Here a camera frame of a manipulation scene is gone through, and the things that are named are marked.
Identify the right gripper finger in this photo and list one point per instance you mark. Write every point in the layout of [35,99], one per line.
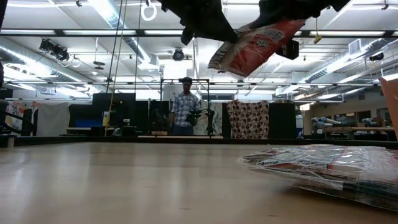
[289,49]
[270,17]

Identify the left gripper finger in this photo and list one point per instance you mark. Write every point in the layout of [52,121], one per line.
[214,21]
[187,36]

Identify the black background robot arm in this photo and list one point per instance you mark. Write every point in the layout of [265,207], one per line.
[194,116]

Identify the pile of snack bags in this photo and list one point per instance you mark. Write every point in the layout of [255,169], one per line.
[326,158]

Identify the black round ceiling fixture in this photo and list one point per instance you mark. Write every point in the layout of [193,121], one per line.
[178,55]

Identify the yellow hanging tag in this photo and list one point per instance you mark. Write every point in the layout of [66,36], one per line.
[317,39]

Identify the person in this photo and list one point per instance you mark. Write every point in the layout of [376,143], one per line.
[183,105]

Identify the black partition panel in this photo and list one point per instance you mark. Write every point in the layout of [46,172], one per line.
[282,121]

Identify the brown circle patterned cloth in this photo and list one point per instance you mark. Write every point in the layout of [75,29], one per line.
[248,119]

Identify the black ceiling projector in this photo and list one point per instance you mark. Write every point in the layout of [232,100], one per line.
[377,57]

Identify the wooden background bench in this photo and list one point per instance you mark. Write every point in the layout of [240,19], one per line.
[357,128]

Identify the white hanging cloth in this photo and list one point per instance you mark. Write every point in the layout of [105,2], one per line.
[53,119]

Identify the silver ventilation duct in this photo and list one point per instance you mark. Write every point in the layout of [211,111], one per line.
[130,43]

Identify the black overhead camera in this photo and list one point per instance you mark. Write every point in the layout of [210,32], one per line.
[57,51]

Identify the colourful wall poster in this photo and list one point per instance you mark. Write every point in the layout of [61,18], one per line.
[17,112]

